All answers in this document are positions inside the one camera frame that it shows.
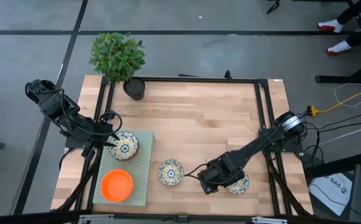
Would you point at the pale green perforated metal shelf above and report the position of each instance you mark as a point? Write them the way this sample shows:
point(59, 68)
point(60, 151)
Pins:
point(143, 174)

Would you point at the orange plastic bowl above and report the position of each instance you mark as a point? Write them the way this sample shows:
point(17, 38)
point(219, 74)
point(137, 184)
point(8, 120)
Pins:
point(117, 185)

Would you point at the black aluminium rig frame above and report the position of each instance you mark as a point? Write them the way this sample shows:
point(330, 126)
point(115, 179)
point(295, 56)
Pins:
point(199, 79)

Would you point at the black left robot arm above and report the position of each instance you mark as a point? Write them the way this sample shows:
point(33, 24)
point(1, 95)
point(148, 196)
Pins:
point(62, 112)

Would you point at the white printed bag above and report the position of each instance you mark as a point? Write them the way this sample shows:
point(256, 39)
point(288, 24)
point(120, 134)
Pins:
point(333, 189)

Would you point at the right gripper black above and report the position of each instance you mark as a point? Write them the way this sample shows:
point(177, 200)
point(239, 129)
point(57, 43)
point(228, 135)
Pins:
point(221, 175)

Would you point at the green plant in black pot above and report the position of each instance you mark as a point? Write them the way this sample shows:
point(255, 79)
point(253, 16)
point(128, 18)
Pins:
point(116, 56)

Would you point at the person's foot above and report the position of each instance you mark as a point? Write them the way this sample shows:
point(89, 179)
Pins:
point(330, 25)
point(338, 48)

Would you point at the blue yellow floral ceramic bowl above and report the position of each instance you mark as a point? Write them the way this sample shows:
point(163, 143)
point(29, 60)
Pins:
point(241, 187)
point(126, 147)
point(171, 173)

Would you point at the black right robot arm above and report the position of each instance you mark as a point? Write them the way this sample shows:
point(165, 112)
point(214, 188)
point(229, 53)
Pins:
point(261, 140)

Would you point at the small black clamp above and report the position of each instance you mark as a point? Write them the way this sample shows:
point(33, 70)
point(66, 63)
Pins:
point(228, 74)

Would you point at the silver metal bracket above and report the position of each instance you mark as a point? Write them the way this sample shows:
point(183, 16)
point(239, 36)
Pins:
point(269, 220)
point(96, 217)

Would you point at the black floor beam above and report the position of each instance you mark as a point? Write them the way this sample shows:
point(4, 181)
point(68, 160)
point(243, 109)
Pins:
point(339, 165)

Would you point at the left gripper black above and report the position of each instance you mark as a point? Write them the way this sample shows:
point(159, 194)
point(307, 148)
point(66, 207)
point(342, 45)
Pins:
point(98, 137)

